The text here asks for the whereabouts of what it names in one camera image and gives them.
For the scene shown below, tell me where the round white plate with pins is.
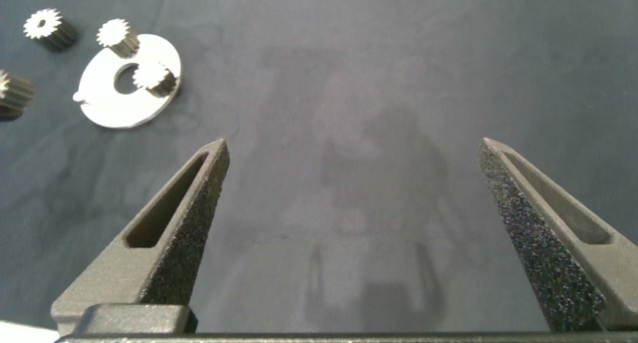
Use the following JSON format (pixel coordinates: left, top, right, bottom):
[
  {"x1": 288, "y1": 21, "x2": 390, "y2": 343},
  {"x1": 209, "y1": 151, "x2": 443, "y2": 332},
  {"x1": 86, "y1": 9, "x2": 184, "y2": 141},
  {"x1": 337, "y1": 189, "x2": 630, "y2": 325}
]
[{"x1": 72, "y1": 32, "x2": 183, "y2": 130}]

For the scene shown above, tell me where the dark blue mat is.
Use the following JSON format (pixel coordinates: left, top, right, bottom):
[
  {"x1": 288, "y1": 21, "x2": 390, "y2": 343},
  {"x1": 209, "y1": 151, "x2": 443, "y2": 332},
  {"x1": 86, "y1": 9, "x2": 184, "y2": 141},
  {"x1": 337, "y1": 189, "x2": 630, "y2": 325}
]
[{"x1": 0, "y1": 0, "x2": 638, "y2": 335}]

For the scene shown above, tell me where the small steel gear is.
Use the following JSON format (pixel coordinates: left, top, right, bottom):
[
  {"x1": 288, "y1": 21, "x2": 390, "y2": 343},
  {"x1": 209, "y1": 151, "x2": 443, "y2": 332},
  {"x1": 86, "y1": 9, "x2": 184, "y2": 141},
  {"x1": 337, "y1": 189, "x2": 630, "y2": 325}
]
[
  {"x1": 132, "y1": 60, "x2": 178, "y2": 99},
  {"x1": 22, "y1": 7, "x2": 80, "y2": 53},
  {"x1": 96, "y1": 17, "x2": 142, "y2": 59}
]

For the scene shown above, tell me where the large steel gear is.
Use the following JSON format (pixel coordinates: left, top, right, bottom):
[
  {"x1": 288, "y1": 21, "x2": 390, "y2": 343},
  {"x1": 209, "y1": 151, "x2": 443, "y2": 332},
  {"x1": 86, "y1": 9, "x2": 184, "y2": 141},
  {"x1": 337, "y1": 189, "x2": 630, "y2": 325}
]
[{"x1": 0, "y1": 68, "x2": 37, "y2": 123}]

